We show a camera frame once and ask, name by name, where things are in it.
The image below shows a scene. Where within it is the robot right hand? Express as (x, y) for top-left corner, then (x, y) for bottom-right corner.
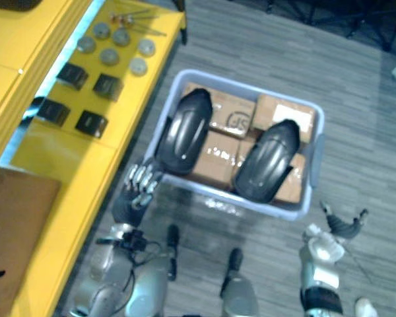
(319, 200), (370, 246)

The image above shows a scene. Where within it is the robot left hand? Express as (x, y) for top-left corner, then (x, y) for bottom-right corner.
(112, 162), (165, 229)

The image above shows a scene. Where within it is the yellow metal shelf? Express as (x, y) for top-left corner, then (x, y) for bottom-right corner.
(0, 0), (187, 317)

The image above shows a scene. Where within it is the dark object on shelf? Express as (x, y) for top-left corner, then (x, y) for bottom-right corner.
(10, 0), (44, 13)

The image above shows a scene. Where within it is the plain small cardboard box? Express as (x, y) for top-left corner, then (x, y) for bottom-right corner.
(273, 153), (308, 204)

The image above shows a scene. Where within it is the robot left leg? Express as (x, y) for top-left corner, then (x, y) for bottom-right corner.
(125, 224), (182, 317)

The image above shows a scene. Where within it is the robot leg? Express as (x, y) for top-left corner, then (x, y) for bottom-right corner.
(219, 247), (261, 317)
(125, 224), (182, 317)

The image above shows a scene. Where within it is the black plastic housing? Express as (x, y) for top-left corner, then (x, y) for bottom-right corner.
(234, 119), (301, 204)
(154, 88), (214, 176)

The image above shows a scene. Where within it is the cardboard box with clear tape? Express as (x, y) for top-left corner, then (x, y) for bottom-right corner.
(186, 130), (244, 192)

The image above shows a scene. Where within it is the pale blue plastic bin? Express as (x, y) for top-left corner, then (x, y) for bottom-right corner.
(143, 68), (327, 222)

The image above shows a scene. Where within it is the flat brown cardboard sheet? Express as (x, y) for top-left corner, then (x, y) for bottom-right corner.
(0, 166), (62, 317)

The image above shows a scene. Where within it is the robot right leg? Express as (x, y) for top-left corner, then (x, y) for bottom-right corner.
(219, 247), (261, 317)

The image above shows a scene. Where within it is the cardboard box with white label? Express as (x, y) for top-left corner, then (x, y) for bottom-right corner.
(252, 93), (317, 153)

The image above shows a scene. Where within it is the cardboard box with printed logo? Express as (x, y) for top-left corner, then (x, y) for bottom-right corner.
(183, 82), (257, 139)

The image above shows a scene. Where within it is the silver round disc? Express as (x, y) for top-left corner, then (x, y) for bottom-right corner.
(129, 57), (149, 77)
(112, 27), (131, 47)
(76, 35), (96, 54)
(99, 48), (120, 66)
(92, 22), (112, 40)
(137, 38), (156, 57)

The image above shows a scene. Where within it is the copper-headed long bolt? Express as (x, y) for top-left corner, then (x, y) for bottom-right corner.
(123, 14), (159, 26)
(110, 9), (151, 23)

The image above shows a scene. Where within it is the black tripod stand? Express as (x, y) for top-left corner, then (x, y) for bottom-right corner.
(267, 0), (396, 53)

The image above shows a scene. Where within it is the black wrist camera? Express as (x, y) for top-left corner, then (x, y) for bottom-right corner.
(120, 230), (147, 250)

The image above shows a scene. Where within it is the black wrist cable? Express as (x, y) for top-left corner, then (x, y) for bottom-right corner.
(128, 240), (170, 317)

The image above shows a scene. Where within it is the black shelf post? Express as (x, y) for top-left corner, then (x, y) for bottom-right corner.
(171, 0), (189, 46)

